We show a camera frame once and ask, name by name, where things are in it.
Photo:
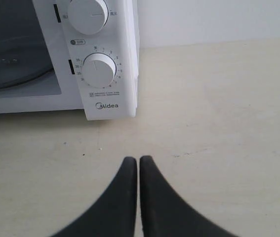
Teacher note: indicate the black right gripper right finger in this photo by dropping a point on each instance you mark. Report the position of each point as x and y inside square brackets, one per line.
[164, 213]

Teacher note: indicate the white Midea microwave oven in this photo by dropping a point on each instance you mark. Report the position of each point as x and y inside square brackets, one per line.
[65, 88]

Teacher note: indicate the white upper power knob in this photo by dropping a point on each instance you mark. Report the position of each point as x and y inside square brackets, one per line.
[88, 16]

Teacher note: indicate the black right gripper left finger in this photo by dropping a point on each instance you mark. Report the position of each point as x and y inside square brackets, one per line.
[114, 212]

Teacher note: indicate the glass turntable plate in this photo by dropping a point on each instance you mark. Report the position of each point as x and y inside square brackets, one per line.
[23, 60]

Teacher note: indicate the white lower timer knob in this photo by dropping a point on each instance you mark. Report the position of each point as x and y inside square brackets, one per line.
[98, 70]

